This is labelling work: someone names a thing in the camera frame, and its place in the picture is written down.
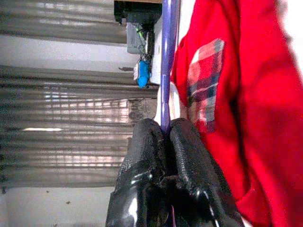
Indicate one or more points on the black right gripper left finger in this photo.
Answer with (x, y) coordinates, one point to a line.
(142, 165)

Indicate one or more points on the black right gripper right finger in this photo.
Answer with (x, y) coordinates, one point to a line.
(196, 170)

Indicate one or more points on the red shirt plaid pocket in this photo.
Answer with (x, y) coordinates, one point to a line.
(260, 118)

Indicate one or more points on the purple plastic hanger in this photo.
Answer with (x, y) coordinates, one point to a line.
(165, 59)

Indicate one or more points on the blue bag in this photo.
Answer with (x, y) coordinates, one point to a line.
(143, 75)

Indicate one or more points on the grey window curtain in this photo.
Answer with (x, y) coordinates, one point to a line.
(59, 106)
(59, 21)

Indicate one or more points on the white plastic box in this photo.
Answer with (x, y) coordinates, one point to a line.
(133, 40)

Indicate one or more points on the black equipment case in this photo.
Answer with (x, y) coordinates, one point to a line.
(132, 11)

